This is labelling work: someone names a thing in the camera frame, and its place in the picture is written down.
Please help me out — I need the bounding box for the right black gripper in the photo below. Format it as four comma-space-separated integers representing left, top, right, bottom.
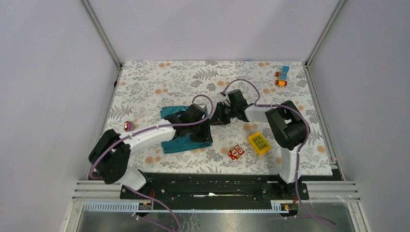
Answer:
209, 101, 237, 126

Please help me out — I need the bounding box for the teal cloth napkin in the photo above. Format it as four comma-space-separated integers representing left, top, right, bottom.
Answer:
160, 106, 213, 154

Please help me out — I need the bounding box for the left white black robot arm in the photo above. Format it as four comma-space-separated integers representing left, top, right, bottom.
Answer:
88, 103, 211, 199

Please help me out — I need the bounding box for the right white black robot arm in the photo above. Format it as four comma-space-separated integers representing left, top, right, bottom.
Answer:
210, 90, 310, 199

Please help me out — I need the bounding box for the red owl toy block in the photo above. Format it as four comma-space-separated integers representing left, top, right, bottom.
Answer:
228, 145, 245, 160

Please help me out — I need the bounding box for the floral patterned table mat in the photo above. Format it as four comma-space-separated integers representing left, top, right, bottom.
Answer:
104, 61, 332, 176

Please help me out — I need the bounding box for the yellow green toy brick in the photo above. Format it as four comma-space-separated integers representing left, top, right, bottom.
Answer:
248, 132, 271, 156

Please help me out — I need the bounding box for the blue orange toy car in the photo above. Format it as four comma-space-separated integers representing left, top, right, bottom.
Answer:
275, 66, 290, 87

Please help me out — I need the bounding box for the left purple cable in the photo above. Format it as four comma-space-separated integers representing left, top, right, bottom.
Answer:
88, 94, 215, 232

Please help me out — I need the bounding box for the purple cable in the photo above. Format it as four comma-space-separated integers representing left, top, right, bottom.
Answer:
88, 94, 215, 232
221, 79, 337, 228

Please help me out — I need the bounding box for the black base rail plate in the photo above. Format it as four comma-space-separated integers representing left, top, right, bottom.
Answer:
139, 173, 309, 210

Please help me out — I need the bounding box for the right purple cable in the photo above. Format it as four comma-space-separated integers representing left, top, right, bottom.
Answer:
221, 79, 337, 228

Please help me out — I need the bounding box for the slotted cable duct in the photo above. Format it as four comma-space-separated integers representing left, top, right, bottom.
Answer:
83, 200, 298, 214

